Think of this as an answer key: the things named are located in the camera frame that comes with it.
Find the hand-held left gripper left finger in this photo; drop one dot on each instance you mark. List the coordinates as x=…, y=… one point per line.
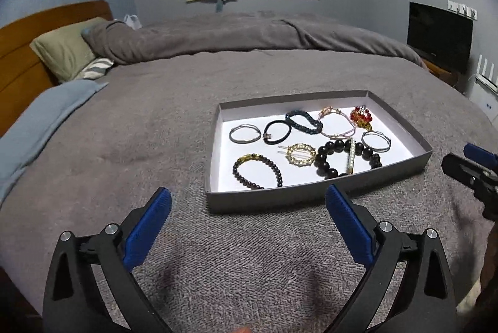
x=149, y=228

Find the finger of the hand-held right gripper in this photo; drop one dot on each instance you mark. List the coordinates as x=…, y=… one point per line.
x=476, y=152
x=459, y=165

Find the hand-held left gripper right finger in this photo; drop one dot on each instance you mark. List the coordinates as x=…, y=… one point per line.
x=350, y=224

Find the pearl hair clip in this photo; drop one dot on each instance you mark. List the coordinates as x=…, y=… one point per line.
x=351, y=158

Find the shallow grey cardboard box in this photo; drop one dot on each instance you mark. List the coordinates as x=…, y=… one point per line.
x=299, y=177

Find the thin silver bangle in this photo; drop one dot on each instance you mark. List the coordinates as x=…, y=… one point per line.
x=376, y=150
x=245, y=142

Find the round gold hair clip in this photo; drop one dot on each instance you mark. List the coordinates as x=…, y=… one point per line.
x=312, y=155

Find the person's right forearm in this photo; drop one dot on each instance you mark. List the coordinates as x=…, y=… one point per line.
x=490, y=270

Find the white appliance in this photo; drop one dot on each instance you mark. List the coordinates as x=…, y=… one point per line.
x=482, y=101

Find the white router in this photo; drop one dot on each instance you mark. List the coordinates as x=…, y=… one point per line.
x=486, y=70

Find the wooden television stand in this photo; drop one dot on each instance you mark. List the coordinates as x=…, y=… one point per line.
x=443, y=74

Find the grey knitted bed cover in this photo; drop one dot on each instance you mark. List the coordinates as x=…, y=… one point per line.
x=155, y=123

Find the red bead gold brooch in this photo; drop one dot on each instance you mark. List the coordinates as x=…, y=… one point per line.
x=360, y=118

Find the black television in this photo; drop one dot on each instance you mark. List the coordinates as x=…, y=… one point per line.
x=439, y=33

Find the light blue blanket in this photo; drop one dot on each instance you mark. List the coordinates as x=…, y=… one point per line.
x=39, y=123

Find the striped pillow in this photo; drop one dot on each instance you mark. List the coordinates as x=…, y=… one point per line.
x=95, y=68

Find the wooden headboard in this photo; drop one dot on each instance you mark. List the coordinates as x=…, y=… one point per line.
x=15, y=84

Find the olive green pillow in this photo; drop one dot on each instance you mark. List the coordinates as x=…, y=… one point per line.
x=62, y=49

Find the white plastic bag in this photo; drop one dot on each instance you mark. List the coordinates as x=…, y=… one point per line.
x=132, y=21

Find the grey duvet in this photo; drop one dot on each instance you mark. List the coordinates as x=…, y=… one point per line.
x=233, y=33

